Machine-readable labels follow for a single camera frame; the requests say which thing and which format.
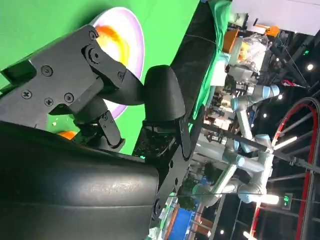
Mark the orange white toy bread roll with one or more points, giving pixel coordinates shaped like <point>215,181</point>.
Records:
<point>117,42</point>
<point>67,135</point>

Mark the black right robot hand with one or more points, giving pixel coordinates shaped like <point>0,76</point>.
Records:
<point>62,180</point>

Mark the green exit sign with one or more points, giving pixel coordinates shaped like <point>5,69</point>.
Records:
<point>287,201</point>

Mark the blue bin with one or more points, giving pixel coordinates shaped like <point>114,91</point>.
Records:
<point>183,222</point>

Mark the green draped cloth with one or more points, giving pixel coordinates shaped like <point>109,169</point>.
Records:
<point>221,17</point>

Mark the black metal bar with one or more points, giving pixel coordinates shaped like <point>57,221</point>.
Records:
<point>250,144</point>

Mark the orange box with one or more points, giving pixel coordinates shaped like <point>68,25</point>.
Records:
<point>230,40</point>

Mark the green table cloth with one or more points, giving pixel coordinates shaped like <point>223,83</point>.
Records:
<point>37,20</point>

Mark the lilac plate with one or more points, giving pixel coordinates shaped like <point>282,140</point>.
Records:
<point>138,50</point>

